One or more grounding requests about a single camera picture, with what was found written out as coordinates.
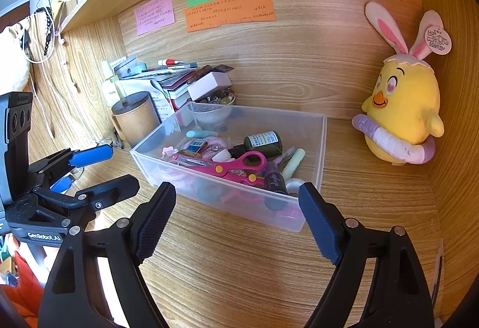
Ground yellow chick plush toy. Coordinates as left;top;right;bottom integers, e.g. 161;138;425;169
352;1;453;166

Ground metal binder clips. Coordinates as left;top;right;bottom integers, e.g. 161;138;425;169
95;139;124;151

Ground grey tape roll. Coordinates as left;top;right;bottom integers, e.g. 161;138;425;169
114;56;148;78

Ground clear plastic storage box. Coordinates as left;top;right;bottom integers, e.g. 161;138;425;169
130;101;328;232

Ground pink scissors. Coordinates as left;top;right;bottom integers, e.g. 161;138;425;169
174;151;268;183

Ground white printed paper packet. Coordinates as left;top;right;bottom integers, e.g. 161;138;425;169
150;79;175;123

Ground white cardboard box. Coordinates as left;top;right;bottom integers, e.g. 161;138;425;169
187;72;233;101

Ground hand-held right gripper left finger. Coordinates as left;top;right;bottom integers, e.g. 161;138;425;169
37;181;177;328

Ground cluster of small beads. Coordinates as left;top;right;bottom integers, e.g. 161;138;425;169
196;86;236;106

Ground black beaded cord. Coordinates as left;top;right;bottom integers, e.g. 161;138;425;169
35;0;57;63

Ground small printed packet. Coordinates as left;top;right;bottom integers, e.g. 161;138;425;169
185;138;208;154

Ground stack of books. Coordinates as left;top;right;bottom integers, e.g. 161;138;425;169
140;62;210;108

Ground orange paper note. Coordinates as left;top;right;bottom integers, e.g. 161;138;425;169
184;0;277;33

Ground white plastic bottle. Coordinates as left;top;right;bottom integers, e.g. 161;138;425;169
101;59;122;108

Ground black cylindrical bottle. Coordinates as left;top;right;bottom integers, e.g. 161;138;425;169
263;169;289;211

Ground orange cloth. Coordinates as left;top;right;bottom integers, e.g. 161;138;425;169
0;249;46;317

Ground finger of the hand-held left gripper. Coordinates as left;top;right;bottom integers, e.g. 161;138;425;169
35;174;140;224
30;145;114;188

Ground brown lidded mug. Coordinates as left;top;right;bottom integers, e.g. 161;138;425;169
111;90;161;149

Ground dark bottle with white label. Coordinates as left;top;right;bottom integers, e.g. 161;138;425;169
228;130;283;158

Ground white tote bag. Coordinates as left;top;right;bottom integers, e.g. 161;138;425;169
0;23;32;93

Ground glass bowl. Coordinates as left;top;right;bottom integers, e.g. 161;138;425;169
192;101;234;130

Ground pink paper note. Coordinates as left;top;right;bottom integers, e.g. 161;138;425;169
134;0;176;36

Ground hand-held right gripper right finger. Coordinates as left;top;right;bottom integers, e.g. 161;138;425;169
298;181;435;328

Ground pale green tube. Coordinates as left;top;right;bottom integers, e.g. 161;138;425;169
281;148;306;181

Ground pink mesh pouch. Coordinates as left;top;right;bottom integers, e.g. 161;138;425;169
159;133;230;188

